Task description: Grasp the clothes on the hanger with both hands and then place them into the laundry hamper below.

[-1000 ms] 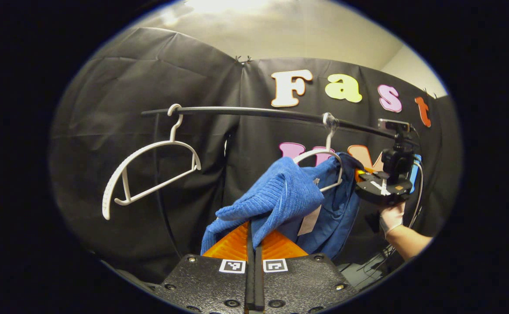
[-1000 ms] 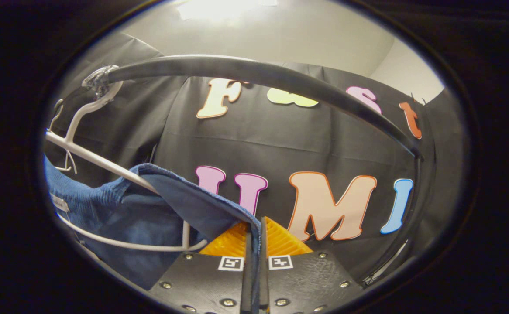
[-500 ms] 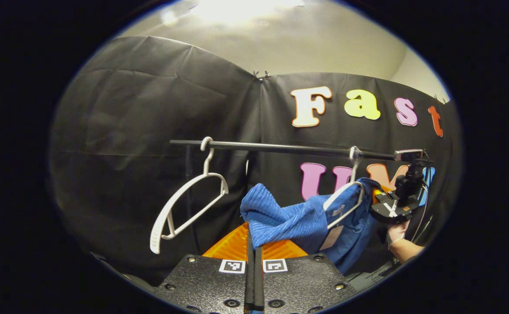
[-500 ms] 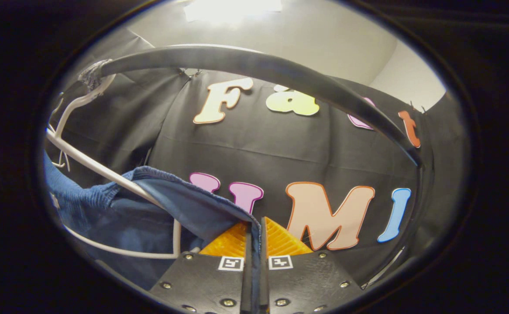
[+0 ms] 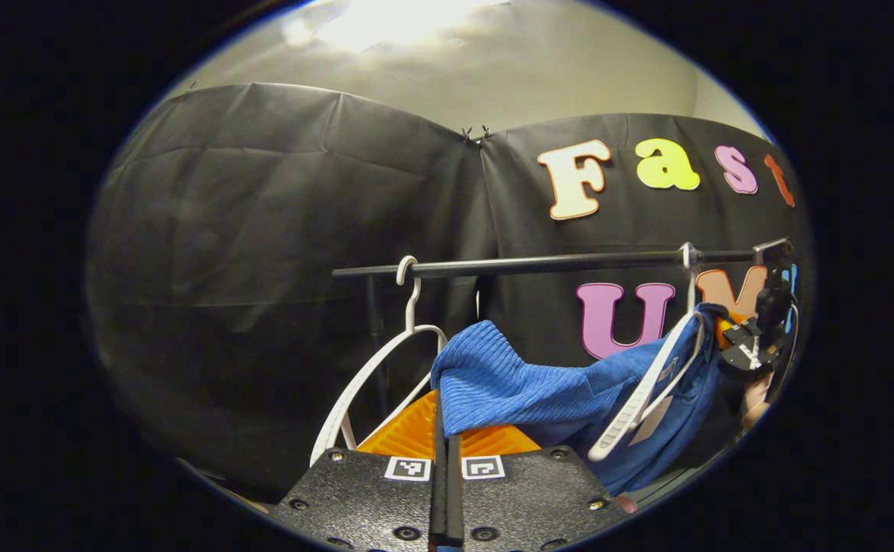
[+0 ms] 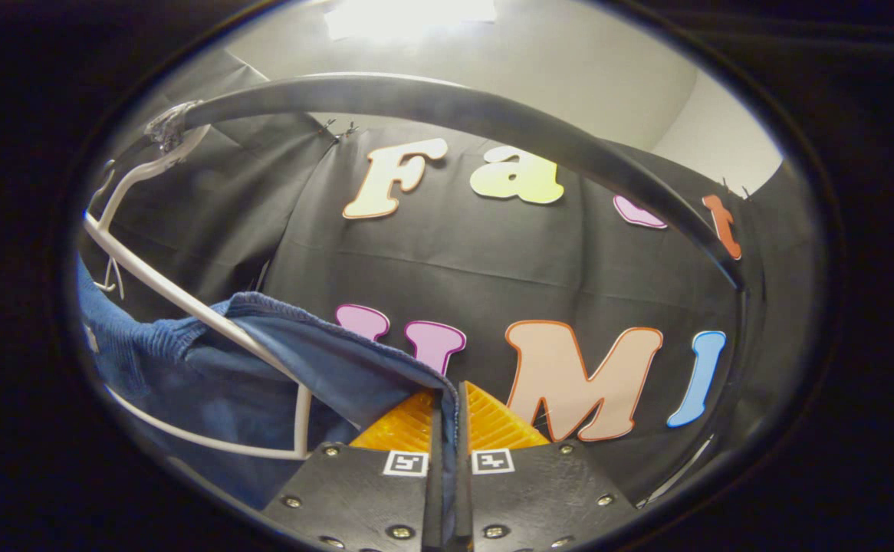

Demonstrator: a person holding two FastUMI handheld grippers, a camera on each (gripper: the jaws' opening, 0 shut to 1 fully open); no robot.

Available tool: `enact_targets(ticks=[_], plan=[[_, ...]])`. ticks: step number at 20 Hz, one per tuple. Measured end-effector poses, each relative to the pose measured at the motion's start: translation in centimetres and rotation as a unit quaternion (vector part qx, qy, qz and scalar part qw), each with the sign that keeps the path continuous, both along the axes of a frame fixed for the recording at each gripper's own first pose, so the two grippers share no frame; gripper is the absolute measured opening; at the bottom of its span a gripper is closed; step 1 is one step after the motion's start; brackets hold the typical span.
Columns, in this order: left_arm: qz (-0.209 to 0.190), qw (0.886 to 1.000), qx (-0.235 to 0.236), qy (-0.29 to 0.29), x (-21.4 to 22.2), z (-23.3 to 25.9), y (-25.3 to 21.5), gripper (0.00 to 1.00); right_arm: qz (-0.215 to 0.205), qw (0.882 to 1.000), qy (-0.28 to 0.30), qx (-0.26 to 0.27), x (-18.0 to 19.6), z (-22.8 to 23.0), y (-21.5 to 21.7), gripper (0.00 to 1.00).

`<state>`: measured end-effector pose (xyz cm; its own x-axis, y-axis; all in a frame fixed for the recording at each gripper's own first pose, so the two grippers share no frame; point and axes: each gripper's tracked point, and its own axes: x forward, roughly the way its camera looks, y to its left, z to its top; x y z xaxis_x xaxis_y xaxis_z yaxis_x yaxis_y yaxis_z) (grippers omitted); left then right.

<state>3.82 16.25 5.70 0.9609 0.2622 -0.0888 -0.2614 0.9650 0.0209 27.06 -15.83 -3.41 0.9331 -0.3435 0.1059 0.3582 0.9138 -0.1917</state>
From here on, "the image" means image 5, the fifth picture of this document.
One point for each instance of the small black binder clip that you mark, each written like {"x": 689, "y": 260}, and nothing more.
{"x": 485, "y": 133}
{"x": 467, "y": 136}

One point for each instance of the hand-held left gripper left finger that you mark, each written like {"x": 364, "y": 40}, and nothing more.
{"x": 386, "y": 498}

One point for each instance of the blue shirt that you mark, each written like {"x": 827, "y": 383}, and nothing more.
{"x": 508, "y": 383}

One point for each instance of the black clothes rack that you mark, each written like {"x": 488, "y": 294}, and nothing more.
{"x": 539, "y": 264}

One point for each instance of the white clothes hanger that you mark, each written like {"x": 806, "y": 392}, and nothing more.
{"x": 639, "y": 399}
{"x": 412, "y": 310}

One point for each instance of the black backdrop cloth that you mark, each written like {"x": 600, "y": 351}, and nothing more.
{"x": 263, "y": 230}

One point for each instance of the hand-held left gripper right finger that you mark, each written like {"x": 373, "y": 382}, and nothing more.
{"x": 531, "y": 498}

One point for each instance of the ceiling light panel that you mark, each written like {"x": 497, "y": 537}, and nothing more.
{"x": 386, "y": 19}

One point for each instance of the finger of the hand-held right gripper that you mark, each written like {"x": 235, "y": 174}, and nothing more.
{"x": 746, "y": 345}

